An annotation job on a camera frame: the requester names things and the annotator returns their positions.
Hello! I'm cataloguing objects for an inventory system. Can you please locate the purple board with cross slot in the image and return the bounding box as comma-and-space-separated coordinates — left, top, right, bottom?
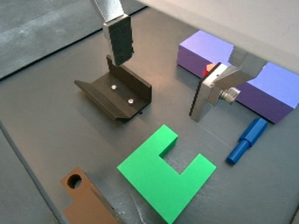
176, 31, 299, 123

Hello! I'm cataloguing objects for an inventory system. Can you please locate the green U-shaped block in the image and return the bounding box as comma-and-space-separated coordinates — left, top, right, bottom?
117, 125, 216, 224

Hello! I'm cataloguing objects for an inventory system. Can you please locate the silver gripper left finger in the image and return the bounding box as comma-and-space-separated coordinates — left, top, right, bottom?
89, 0, 133, 67

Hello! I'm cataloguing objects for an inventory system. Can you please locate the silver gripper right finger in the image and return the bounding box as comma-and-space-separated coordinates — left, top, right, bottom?
189, 46, 267, 122

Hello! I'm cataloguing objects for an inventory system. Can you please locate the blue hexagonal peg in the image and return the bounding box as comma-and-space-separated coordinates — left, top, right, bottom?
225, 118, 267, 165

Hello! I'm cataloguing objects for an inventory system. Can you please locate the brown T-shaped block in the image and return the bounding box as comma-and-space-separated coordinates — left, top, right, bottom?
60, 168, 125, 224

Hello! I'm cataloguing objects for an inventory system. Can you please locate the red hexagonal peg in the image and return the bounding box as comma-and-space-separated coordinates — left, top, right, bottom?
203, 63, 216, 77

